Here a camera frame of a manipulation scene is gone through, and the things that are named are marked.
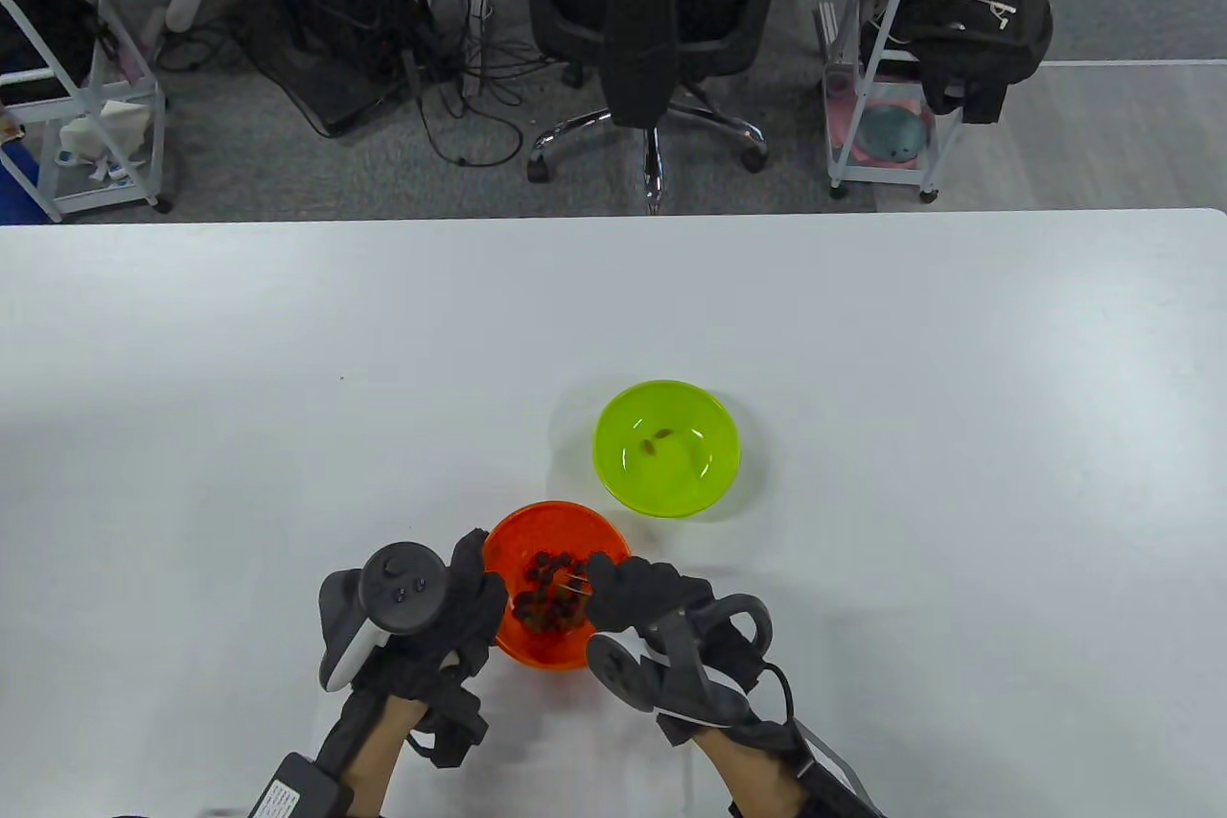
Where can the person's left hand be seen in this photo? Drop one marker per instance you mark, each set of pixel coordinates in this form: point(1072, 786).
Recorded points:
point(470, 612)

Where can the person's right hand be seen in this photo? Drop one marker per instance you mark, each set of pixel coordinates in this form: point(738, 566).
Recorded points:
point(642, 593)

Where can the metal tweezers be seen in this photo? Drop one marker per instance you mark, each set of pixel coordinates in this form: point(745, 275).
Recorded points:
point(575, 580)

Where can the pile of raisins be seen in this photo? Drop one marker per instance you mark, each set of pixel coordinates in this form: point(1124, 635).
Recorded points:
point(546, 607)

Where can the orange plastic bowl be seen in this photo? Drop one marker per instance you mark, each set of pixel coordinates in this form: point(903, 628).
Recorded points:
point(537, 525)

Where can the green plastic bowl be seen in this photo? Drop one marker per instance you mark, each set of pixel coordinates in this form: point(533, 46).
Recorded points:
point(690, 482)

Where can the person's right forearm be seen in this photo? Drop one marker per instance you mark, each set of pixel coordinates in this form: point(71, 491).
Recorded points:
point(748, 775)

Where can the person's left forearm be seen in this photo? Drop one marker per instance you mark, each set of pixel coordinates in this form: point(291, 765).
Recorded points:
point(383, 741)

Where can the black white left controller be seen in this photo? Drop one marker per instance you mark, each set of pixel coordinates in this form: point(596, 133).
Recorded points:
point(403, 588)

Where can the black white controller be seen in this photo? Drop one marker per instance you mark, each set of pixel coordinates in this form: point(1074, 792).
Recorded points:
point(623, 665)
point(403, 588)

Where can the black white right controller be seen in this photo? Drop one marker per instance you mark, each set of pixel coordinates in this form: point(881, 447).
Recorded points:
point(623, 665)

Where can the black left wrist sensor module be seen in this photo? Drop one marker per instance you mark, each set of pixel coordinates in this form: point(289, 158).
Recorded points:
point(455, 727)

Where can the white metal cart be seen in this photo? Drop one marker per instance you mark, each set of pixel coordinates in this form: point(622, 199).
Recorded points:
point(880, 175)
point(105, 195)

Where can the pink tray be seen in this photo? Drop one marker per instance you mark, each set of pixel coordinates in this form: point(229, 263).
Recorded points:
point(842, 118)

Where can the teal round lid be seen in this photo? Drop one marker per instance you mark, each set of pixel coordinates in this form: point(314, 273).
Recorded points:
point(891, 132)

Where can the white crumpled bag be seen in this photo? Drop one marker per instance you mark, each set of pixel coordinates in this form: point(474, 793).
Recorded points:
point(105, 132)

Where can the blue object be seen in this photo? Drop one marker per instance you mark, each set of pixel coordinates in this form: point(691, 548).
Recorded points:
point(11, 185)

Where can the black backpack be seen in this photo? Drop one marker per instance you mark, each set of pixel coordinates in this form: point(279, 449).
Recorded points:
point(968, 51)

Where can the black bag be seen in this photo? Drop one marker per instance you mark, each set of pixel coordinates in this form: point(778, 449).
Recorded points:
point(38, 32)

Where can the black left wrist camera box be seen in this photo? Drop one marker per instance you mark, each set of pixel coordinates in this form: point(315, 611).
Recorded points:
point(292, 794)

